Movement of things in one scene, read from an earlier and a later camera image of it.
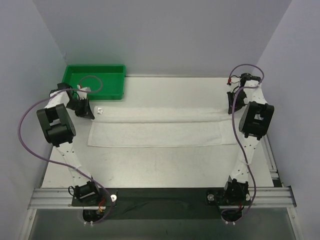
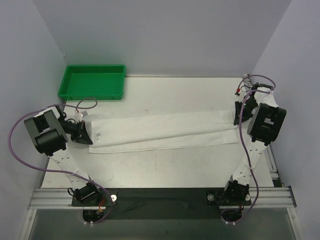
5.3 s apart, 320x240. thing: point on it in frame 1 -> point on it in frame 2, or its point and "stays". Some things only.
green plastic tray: (106, 82) stays
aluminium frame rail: (260, 197) stays
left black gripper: (83, 108) -> (81, 131)
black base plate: (163, 203) stays
